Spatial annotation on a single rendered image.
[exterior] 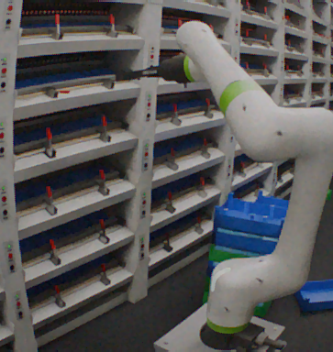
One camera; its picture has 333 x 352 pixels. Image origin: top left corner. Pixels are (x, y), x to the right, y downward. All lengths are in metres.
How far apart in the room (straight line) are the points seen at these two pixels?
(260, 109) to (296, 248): 0.38
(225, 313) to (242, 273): 0.12
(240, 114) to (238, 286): 0.41
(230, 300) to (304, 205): 0.29
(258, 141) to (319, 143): 0.16
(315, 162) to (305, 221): 0.16
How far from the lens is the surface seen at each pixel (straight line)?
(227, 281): 1.11
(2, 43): 1.27
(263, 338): 1.23
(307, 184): 1.07
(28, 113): 1.38
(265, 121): 0.93
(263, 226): 1.84
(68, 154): 1.52
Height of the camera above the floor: 1.14
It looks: 17 degrees down
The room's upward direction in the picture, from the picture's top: 3 degrees clockwise
